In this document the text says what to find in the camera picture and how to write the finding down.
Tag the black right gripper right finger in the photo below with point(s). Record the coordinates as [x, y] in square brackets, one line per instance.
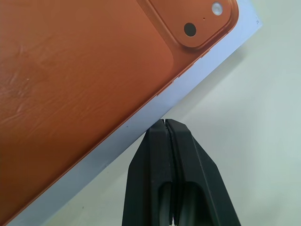
[195, 179]

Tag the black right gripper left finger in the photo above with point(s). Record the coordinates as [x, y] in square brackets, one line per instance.
[150, 164]

